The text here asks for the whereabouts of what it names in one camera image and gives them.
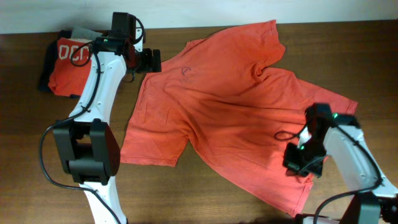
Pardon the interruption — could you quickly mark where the salmon red t-shirt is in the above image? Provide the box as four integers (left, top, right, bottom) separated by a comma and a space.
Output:
121, 21, 358, 216

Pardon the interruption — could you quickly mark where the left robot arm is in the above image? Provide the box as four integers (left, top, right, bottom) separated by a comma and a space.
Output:
47, 12, 162, 223

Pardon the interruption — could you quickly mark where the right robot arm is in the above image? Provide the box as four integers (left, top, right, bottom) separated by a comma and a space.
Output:
283, 103, 397, 224

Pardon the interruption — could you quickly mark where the folded grey garment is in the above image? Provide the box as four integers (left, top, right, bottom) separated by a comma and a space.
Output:
71, 27, 103, 40

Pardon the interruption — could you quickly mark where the folded navy blue garment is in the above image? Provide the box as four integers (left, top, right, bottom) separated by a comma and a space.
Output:
37, 30, 83, 98

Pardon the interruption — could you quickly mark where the right black cable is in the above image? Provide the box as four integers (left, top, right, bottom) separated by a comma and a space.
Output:
273, 123, 384, 224

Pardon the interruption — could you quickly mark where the black cable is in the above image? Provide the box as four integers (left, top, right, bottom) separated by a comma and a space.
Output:
38, 17, 147, 224
273, 123, 384, 224

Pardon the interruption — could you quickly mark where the left black cable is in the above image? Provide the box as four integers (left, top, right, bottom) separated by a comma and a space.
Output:
38, 17, 147, 224

